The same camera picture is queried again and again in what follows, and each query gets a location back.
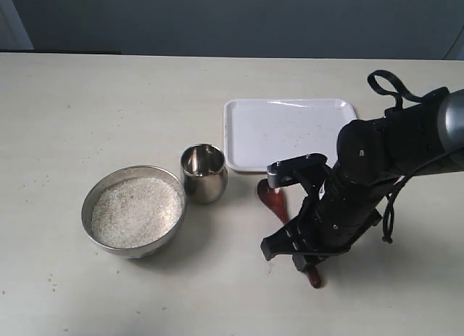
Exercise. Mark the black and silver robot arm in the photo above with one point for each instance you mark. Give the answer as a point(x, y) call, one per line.
point(375, 159)

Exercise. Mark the steel bowl of rice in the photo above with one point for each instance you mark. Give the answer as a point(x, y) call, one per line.
point(134, 211)

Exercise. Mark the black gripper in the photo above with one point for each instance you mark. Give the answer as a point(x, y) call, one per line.
point(333, 216)

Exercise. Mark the white plastic tray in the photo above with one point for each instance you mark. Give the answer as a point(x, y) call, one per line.
point(259, 132)

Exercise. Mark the small steel cup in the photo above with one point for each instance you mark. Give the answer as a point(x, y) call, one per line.
point(203, 173)

